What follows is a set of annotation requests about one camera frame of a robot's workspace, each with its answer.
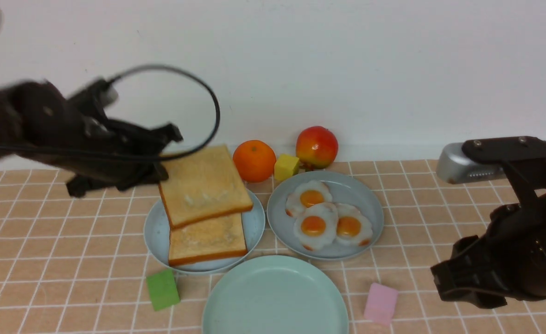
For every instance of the pink cube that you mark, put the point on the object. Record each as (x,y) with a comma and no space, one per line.
(381,304)

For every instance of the grey blue plate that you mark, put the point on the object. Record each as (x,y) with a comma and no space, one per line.
(344,189)

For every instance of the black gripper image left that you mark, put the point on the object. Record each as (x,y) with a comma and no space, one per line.
(50,120)

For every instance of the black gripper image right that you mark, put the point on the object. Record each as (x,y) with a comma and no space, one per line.
(508,261)

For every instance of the grey wrist camera image left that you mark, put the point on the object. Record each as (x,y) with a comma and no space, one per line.
(107,95)

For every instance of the yellow cube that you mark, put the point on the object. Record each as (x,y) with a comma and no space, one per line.
(286,167)

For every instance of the toast slice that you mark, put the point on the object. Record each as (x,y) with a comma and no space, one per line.
(207,240)
(201,186)

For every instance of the light blue plate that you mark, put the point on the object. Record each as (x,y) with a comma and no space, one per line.
(157,239)

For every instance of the mint green plate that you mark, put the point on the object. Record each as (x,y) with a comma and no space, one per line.
(275,295)

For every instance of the fried egg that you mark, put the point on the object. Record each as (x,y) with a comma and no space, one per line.
(307,195)
(315,228)
(353,229)

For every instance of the green cube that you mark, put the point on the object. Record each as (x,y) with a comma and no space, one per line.
(162,290)

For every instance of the red yellow apple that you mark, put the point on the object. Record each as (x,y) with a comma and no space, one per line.
(316,148)

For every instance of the orange fruit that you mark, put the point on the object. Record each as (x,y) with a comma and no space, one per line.
(254,161)

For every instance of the black cable image left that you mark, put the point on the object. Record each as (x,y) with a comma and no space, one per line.
(208,93)

